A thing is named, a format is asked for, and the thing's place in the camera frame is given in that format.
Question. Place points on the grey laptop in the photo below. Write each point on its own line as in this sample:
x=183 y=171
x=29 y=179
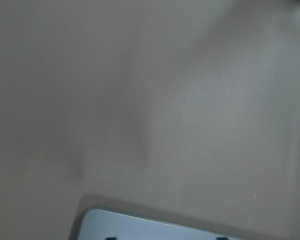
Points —
x=106 y=224

